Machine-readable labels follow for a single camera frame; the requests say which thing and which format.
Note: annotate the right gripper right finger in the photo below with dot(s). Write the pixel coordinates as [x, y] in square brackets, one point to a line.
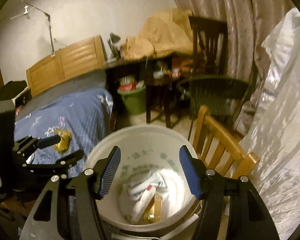
[249, 217]

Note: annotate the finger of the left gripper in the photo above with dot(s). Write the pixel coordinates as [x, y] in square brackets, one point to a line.
[31, 144]
[59, 167]

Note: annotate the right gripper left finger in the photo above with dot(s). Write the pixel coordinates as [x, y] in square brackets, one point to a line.
[50, 216]

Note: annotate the white red paper package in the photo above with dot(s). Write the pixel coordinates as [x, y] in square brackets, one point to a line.
[140, 189]

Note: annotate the gold brown cardboard box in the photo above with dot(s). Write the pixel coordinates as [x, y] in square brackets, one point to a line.
[153, 211]

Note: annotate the gold foil wrapper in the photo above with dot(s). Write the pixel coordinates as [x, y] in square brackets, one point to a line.
[64, 144]

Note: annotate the black clothes pile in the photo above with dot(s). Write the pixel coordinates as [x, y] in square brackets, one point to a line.
[17, 91]

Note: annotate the blue checked star bedspread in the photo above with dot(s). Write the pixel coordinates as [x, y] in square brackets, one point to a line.
[85, 114]

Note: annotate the white plastic bucket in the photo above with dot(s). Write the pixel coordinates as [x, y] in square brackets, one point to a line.
[146, 149]

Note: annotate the light wooden chair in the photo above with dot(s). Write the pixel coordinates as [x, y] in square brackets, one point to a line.
[219, 150]

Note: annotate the silver plastic sheet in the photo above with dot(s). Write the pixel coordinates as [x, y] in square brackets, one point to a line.
[275, 132]

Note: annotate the green plastic bin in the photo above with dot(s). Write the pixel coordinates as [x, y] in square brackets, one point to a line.
[133, 96]

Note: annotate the wooden slatted headboard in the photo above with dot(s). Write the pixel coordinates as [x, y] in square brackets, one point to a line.
[71, 61]

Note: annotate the black wicker chair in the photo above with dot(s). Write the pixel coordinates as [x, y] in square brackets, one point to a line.
[223, 95]

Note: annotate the dark wooden desk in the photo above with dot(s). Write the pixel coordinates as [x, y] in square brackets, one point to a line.
[160, 76]

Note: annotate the white ceiling fan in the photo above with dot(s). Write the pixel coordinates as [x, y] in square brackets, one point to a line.
[23, 14]

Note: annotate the black desk lamp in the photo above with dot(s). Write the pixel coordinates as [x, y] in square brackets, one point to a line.
[112, 42]

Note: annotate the dark wooden chair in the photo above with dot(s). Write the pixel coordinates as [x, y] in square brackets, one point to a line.
[210, 40]

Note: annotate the patterned brown curtain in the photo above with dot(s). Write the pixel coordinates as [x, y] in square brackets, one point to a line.
[249, 23]

